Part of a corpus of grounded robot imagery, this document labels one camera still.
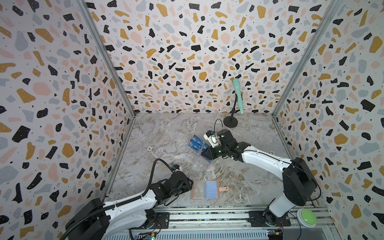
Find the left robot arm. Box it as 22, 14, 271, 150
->
61, 170, 194, 240

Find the clear acrylic card stand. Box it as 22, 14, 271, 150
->
188, 135, 214, 171

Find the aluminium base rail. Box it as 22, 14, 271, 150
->
108, 206, 341, 240

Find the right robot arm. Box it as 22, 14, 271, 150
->
202, 129, 319, 227

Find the black corrugated cable conduit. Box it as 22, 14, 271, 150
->
59, 158, 175, 240

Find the black microphone stand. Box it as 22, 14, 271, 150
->
223, 94, 238, 128

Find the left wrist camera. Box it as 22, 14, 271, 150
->
171, 165, 182, 172

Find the mint green microphone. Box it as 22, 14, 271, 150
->
233, 78, 244, 114

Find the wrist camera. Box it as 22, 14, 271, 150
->
171, 165, 182, 172
204, 130, 219, 148

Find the green push button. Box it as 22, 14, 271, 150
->
297, 209, 318, 228

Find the pink leather card holder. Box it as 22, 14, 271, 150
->
202, 181, 229, 200

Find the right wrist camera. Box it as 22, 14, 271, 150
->
204, 130, 219, 148

